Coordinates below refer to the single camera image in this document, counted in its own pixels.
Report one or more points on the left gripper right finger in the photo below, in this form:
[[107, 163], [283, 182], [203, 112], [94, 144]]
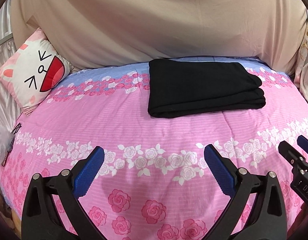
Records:
[[256, 209]]

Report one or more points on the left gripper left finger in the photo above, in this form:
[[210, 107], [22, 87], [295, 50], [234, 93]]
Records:
[[40, 217]]

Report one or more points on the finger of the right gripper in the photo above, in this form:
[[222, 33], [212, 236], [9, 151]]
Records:
[[290, 153], [303, 143]]

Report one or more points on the black pants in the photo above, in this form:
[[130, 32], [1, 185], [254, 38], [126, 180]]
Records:
[[185, 88]]

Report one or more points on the floral patterned fabric right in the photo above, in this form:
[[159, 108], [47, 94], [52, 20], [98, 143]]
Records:
[[301, 67]]

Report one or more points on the pink floral bed sheet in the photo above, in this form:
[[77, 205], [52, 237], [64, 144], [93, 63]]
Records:
[[154, 183]]

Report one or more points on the white cat face pillow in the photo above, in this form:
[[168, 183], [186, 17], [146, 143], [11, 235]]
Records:
[[33, 71]]

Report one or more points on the beige curtain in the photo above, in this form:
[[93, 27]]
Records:
[[100, 33]]

